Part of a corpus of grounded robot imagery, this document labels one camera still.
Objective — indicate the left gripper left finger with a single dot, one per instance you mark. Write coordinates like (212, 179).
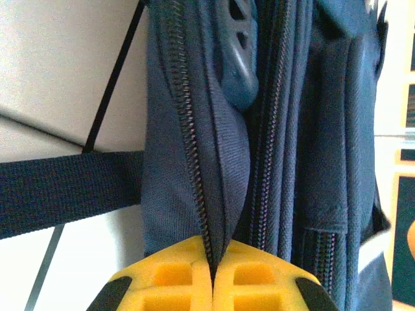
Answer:
(168, 285)

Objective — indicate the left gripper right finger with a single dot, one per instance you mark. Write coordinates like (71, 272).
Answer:
(256, 285)

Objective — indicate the navy blue backpack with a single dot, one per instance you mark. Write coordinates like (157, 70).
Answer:
(291, 162)

